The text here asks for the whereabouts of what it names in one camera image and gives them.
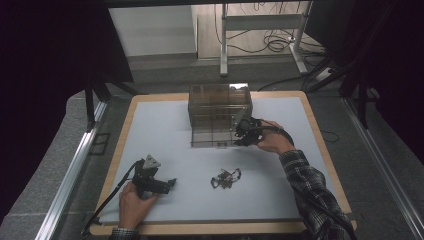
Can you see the person's right hand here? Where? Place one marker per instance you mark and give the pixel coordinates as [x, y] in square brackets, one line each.
[275, 140]

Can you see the aluminium rail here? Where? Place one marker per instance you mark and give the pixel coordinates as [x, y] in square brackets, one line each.
[383, 166]
[71, 166]

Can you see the white metal desk frame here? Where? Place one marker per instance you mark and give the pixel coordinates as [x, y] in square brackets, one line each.
[260, 22]

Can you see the black metal stand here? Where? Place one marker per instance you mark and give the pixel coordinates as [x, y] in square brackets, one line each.
[90, 100]
[361, 100]

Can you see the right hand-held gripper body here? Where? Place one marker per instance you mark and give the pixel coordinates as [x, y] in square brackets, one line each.
[248, 128]

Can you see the person's left hand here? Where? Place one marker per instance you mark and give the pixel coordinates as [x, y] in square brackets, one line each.
[133, 206]

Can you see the black floor frame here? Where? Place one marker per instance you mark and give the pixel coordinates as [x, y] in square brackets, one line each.
[100, 143]

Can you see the white power strip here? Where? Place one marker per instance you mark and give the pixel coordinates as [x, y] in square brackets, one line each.
[324, 74]

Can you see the transparent brown drawer box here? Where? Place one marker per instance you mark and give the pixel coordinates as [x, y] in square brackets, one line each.
[213, 103]

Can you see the white table mat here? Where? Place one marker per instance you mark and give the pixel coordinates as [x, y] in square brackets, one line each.
[186, 173]

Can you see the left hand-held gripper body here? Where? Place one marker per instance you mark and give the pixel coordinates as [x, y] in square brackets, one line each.
[146, 178]

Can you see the dark curtain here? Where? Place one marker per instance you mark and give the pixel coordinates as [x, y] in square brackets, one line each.
[50, 83]
[393, 66]

